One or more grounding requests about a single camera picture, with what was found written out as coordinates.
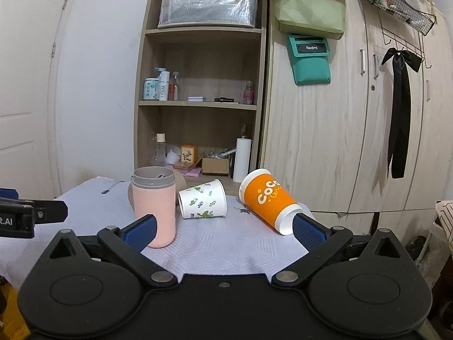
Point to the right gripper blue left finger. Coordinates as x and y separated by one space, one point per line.
132 238

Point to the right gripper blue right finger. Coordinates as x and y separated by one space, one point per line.
318 238

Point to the pink cup with grey rim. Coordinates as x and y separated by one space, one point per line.
154 192

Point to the orange CoCo paper cup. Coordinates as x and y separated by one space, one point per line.
268 199

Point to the white floral paper cup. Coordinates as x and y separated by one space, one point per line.
204 201

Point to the white cup on shelf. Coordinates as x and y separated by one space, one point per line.
173 155

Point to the pink flat box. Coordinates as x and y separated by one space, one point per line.
195 172

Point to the clear bottle beige cap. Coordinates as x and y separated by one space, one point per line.
160 158

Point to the small orange printed box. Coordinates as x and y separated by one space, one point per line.
188 154

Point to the light wood wardrobe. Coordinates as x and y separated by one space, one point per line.
327 144

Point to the brown cardboard box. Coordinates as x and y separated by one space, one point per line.
214 166

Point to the white paper towel roll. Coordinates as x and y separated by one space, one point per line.
242 156

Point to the small white flat box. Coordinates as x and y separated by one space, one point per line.
196 99

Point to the orange small bottle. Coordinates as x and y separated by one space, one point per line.
173 86

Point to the teal wipes canister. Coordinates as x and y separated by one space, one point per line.
151 89

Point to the wooden open shelf unit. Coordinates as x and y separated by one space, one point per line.
214 62

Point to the pink small bottle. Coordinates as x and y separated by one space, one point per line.
248 94

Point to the white lotion bottle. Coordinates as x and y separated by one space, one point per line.
164 85

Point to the teal Redmi pouch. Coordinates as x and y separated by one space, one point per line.
309 59

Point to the white door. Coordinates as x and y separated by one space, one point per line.
28 32

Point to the green cushion box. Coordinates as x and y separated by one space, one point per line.
319 18

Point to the plastic wrapped grey box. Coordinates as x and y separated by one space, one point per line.
242 13

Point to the black wire basket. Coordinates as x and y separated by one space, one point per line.
421 21

